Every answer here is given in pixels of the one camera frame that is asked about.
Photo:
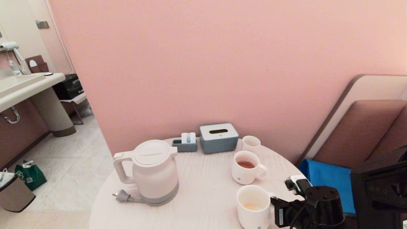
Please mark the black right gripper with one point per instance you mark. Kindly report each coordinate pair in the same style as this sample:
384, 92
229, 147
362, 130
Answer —
322, 206

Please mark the white ribbed ceramic mug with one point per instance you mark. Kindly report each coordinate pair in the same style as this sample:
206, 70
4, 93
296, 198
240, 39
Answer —
251, 219
243, 176

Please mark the white electric kettle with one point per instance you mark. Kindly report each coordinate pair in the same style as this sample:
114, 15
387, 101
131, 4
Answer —
155, 178

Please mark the clear plastic bottle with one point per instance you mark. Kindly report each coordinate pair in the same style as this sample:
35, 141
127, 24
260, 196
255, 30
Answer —
14, 68

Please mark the blue folded cloth bag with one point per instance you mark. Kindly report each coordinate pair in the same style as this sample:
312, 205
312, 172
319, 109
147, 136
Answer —
330, 181

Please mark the blue-grey tissue box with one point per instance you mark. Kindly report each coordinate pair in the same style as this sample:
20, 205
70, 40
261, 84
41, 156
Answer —
219, 143

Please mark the brown and cream sofa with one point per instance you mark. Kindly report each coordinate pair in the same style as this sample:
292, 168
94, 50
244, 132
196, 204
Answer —
359, 127

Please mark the small blue-grey tray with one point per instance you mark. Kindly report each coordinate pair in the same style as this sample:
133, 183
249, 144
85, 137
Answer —
184, 147

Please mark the grey kettle power plug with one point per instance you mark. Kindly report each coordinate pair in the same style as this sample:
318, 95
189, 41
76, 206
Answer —
122, 196

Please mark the white metal-legged stool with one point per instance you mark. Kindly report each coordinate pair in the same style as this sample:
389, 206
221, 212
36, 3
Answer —
76, 99

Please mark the black box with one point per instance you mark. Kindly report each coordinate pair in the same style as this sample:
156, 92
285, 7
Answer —
68, 89

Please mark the green shopping bag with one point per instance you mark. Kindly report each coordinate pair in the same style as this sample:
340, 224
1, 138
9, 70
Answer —
33, 176

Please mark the brown trash bin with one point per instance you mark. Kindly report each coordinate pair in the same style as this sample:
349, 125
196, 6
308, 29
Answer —
16, 197

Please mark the chrome sink drain pipe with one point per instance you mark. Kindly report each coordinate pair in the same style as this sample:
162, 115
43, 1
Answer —
14, 119

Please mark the brown tissue holder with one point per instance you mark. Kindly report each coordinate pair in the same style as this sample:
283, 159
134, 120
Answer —
38, 67

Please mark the white sink counter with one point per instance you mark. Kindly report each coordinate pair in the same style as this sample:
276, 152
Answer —
19, 86

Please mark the white hair dryer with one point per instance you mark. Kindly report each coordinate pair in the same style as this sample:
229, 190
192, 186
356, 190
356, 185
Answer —
9, 46

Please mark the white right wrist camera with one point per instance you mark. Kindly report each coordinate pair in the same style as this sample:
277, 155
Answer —
297, 183

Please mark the grey wall switch plate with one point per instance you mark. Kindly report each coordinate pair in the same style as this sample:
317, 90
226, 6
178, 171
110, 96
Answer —
42, 24

